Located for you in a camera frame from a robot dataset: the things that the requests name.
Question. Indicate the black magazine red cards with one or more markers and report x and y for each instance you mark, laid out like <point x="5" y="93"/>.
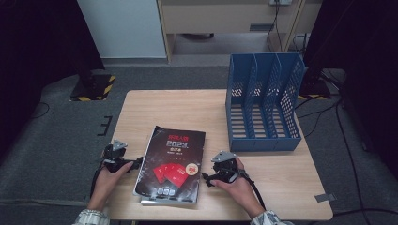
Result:
<point x="175" y="156"/>

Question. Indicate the person's left hand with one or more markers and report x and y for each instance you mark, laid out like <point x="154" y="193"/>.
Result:
<point x="104" y="186"/>

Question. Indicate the blue file rack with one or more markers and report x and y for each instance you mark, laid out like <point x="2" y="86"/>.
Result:
<point x="266" y="142"/>

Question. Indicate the grey tape piece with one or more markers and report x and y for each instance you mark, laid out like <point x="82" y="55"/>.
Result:
<point x="87" y="198"/>
<point x="325" y="197"/>

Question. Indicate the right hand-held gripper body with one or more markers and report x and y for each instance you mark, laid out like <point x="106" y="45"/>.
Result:
<point x="226" y="168"/>

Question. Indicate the black curtain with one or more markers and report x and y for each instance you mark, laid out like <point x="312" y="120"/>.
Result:
<point x="369" y="47"/>
<point x="37" y="47"/>

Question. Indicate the person's right hand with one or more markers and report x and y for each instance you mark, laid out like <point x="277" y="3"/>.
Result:
<point x="241" y="192"/>

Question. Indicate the beige wooden desk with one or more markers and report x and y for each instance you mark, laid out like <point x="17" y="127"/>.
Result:
<point x="219" y="17"/>

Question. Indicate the white power strip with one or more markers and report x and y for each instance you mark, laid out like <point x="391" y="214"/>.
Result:
<point x="280" y="2"/>

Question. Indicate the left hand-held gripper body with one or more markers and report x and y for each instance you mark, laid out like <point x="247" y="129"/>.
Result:
<point x="113" y="156"/>

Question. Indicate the black stand base striped tape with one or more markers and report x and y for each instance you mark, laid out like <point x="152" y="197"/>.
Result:
<point x="314" y="91"/>
<point x="94" y="90"/>

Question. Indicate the black tape mark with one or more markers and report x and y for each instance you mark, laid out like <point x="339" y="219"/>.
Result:
<point x="105" y="125"/>

